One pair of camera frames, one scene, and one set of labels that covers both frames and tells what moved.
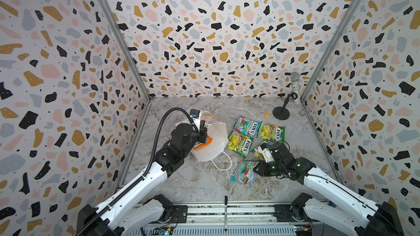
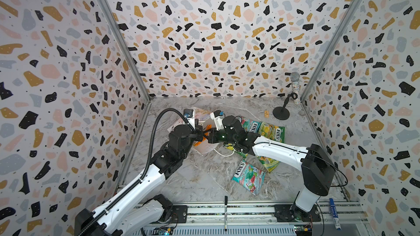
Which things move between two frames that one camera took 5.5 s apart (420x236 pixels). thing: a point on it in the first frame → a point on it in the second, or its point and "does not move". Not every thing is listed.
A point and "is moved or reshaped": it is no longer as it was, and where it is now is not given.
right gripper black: [266, 166] → [211, 136]
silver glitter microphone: [295, 77] does not move
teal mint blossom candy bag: [247, 126] does not move
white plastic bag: [216, 130] is moved or reshaped
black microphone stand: [281, 113] does not move
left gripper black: [202, 136] does not move
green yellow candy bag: [272, 133] does not move
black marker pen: [225, 212] does not move
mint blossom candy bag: [245, 173] is moved or reshaped
